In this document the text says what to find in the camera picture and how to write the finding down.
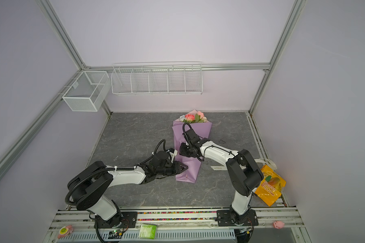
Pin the small pink pig toy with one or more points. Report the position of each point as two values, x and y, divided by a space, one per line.
278 224

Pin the green small packet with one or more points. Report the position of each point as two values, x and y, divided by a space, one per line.
147 231

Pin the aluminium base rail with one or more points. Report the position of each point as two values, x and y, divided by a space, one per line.
181 218

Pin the cream printed ribbon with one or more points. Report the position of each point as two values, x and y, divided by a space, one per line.
262 161

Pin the yellow snack bag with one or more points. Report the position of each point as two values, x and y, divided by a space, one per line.
270 188

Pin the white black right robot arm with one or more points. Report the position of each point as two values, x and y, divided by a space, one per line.
244 173

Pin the white vented cable duct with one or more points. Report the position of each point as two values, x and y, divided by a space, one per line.
170 236

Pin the pink green round toy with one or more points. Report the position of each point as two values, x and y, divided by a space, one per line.
65 231

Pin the aluminium enclosure frame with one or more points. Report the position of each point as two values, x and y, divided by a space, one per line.
34 67

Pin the white wire shelf basket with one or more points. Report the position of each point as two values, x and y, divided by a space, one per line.
142 78

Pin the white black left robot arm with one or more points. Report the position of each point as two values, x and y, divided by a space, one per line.
87 189

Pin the pink purple wrapping paper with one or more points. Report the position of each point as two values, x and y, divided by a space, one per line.
203 130

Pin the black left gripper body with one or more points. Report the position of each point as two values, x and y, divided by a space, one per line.
169 169

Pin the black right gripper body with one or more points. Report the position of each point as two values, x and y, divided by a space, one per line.
186 150

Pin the white mesh box basket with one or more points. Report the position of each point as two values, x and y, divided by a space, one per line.
88 91

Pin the red pink fake rose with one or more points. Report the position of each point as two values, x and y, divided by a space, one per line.
190 118

